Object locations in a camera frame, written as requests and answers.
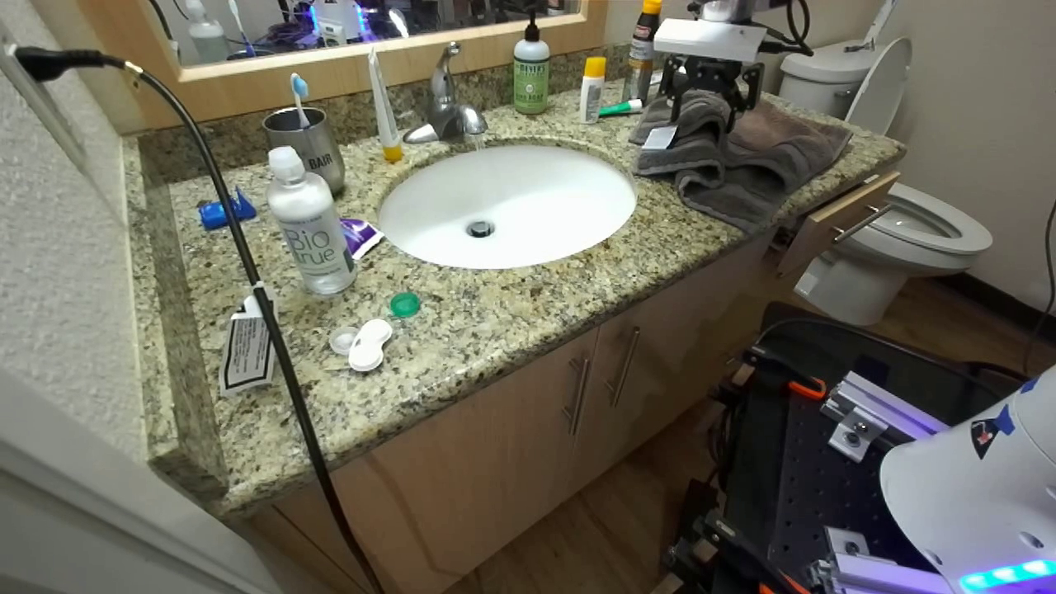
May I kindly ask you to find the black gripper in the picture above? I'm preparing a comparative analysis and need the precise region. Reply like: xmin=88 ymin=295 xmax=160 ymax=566
xmin=659 ymin=53 xmax=764 ymax=127

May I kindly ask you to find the grey towel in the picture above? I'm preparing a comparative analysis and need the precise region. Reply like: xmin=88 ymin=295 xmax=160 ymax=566
xmin=629 ymin=87 xmax=852 ymax=233

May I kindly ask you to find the small green tube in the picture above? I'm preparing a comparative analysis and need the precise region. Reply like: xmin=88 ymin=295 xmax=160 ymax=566
xmin=597 ymin=96 xmax=645 ymax=123

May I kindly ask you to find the small white bottle yellow cap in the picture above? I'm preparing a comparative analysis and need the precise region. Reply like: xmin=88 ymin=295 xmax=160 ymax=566
xmin=577 ymin=53 xmax=609 ymax=127

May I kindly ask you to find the open wooden drawer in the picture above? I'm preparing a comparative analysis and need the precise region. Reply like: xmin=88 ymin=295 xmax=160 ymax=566
xmin=776 ymin=170 xmax=905 ymax=280

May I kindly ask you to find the white toilet lid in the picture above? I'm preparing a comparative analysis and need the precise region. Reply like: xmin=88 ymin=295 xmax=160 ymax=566
xmin=842 ymin=35 xmax=918 ymax=142

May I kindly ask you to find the green soap pump bottle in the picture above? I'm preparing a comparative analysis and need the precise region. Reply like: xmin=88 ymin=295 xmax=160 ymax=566
xmin=510 ymin=6 xmax=554 ymax=118

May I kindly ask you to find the white oval sink basin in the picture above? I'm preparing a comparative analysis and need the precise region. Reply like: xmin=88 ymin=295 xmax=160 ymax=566
xmin=376 ymin=142 xmax=640 ymax=275

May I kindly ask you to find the white toilet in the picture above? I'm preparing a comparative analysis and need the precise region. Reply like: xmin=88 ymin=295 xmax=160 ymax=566
xmin=776 ymin=39 xmax=997 ymax=331

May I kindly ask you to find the chrome faucet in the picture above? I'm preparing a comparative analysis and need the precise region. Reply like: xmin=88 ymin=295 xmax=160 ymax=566
xmin=400 ymin=39 xmax=491 ymax=150

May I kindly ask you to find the white tube with yellow base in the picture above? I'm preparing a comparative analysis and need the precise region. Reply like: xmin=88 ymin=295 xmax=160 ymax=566
xmin=364 ymin=50 xmax=408 ymax=170

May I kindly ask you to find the aluminium base mounting plate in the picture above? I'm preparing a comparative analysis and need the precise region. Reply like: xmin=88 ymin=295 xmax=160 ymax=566
xmin=821 ymin=371 xmax=949 ymax=464

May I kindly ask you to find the green lens case cap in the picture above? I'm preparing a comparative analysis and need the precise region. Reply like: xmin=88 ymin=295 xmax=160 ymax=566
xmin=389 ymin=286 xmax=425 ymax=323

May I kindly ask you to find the purple toothpaste tube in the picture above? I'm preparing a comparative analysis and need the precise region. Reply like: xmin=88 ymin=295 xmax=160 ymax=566
xmin=335 ymin=216 xmax=389 ymax=263

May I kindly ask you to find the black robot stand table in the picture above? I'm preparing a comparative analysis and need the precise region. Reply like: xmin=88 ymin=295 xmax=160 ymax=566
xmin=663 ymin=312 xmax=1036 ymax=594

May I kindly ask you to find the wood framed mirror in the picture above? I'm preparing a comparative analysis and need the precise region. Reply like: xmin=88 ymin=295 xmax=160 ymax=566
xmin=74 ymin=0 xmax=609 ymax=127

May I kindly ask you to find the metal toothbrush cup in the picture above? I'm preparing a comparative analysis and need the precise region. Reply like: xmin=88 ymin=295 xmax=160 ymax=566
xmin=261 ymin=106 xmax=348 ymax=199

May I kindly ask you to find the blue and white toothbrush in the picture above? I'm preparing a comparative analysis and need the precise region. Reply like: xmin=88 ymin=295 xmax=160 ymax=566
xmin=288 ymin=70 xmax=312 ymax=131

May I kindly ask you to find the white contact lens case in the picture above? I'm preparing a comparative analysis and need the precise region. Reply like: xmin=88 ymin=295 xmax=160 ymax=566
xmin=346 ymin=316 xmax=396 ymax=375

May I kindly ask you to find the clear contact solution bottle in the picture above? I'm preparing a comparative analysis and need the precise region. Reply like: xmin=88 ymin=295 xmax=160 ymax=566
xmin=263 ymin=142 xmax=358 ymax=301

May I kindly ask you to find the wooden vanity cabinet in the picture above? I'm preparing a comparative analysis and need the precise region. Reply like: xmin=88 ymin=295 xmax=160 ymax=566
xmin=234 ymin=233 xmax=786 ymax=594

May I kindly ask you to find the white door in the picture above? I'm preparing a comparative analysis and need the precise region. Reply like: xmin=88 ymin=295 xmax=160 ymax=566
xmin=0 ymin=365 xmax=277 ymax=594

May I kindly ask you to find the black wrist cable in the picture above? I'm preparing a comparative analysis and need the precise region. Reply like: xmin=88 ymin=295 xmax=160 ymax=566
xmin=754 ymin=0 xmax=819 ymax=61

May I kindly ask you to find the metal drawer handle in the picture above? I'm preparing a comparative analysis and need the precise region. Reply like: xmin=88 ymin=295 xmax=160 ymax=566
xmin=829 ymin=203 xmax=893 ymax=242

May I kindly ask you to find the metal cabinet door handle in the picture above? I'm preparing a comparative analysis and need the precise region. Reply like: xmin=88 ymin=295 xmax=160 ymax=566
xmin=607 ymin=323 xmax=644 ymax=413
xmin=561 ymin=350 xmax=597 ymax=436

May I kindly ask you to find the orange clamp handle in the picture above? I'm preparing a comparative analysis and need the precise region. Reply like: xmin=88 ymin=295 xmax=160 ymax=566
xmin=767 ymin=359 xmax=831 ymax=406

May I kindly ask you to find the white cable warning tag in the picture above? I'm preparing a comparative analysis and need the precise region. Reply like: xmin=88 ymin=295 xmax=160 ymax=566
xmin=213 ymin=286 xmax=279 ymax=400

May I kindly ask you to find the black power cable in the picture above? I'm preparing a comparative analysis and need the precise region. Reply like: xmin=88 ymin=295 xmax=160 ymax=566
xmin=12 ymin=44 xmax=389 ymax=594

